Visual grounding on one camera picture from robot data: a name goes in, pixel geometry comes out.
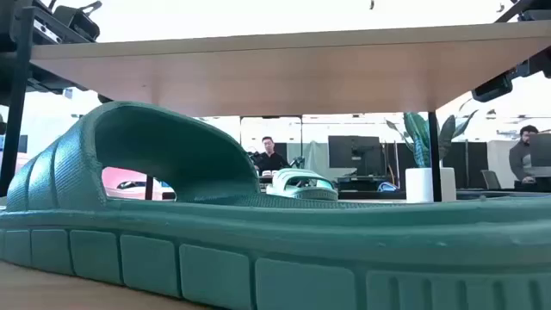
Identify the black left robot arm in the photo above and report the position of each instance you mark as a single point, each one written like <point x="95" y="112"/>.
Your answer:
<point x="73" y="21"/>

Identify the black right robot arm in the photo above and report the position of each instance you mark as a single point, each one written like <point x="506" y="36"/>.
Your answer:
<point x="493" y="88"/>

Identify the dark computer monitor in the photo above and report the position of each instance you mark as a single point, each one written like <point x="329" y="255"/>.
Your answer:
<point x="541" y="148"/>

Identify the blue white object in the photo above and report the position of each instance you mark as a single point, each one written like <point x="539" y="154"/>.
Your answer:
<point x="386" y="187"/>

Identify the white plant pot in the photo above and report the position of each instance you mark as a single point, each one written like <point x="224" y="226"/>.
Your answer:
<point x="415" y="185"/>

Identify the dark wall picture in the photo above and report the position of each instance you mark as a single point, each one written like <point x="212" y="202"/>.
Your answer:
<point x="24" y="143"/>

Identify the grey office chair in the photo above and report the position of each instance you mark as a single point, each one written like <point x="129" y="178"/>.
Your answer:
<point x="490" y="178"/>

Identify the green leafy plant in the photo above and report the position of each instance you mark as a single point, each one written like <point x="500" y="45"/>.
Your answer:
<point x="419" y="138"/>

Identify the black computer monitor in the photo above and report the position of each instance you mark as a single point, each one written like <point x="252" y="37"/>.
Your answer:
<point x="353" y="150"/>

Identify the person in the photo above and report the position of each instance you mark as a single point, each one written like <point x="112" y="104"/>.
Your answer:
<point x="518" y="161"/>
<point x="270" y="161"/>

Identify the wooden shelf with black frame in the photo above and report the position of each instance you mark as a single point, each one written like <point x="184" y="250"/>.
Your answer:
<point x="280" y="73"/>

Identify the green foam slide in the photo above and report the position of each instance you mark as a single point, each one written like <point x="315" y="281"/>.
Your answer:
<point x="275" y="232"/>
<point x="301" y="185"/>

